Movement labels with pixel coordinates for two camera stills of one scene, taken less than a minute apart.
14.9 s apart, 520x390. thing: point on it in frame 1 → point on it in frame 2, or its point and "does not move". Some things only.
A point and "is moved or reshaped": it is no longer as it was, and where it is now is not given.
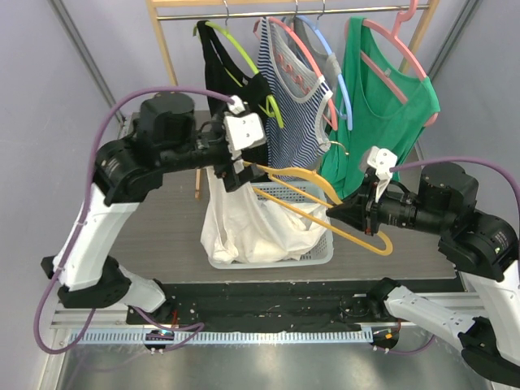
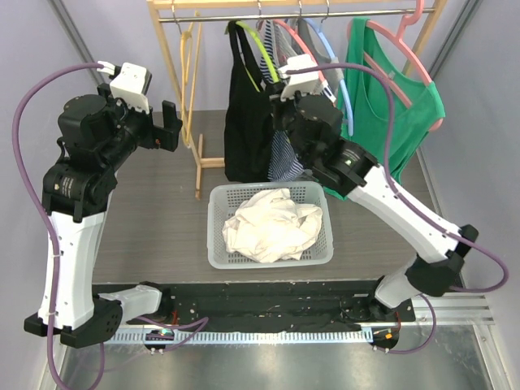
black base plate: x=279 y=306 does not move
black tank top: x=225 y=80 is moved or reshaped
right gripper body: x=370 y=213 → x=276 y=104
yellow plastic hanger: x=272 y=171 → x=190 y=55
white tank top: x=242 y=225 is moved or reshaped
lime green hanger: x=270 y=106 → x=265 y=52
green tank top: x=385 y=101 does not move
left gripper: x=227 y=170 → x=164 y=137
